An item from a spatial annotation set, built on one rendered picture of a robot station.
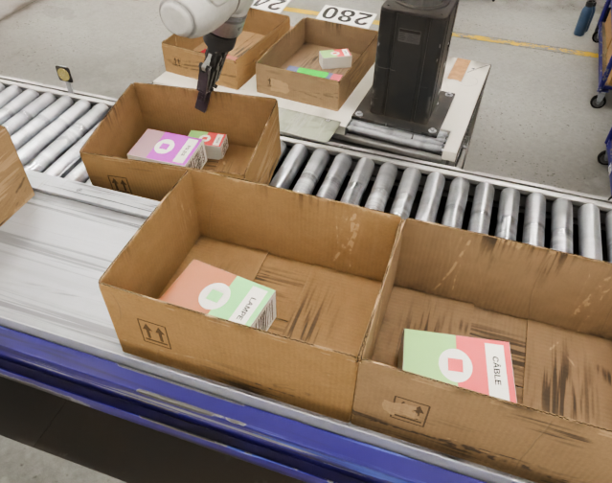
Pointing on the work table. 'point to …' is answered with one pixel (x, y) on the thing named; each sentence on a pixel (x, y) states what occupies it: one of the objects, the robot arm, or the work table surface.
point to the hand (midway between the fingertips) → (204, 98)
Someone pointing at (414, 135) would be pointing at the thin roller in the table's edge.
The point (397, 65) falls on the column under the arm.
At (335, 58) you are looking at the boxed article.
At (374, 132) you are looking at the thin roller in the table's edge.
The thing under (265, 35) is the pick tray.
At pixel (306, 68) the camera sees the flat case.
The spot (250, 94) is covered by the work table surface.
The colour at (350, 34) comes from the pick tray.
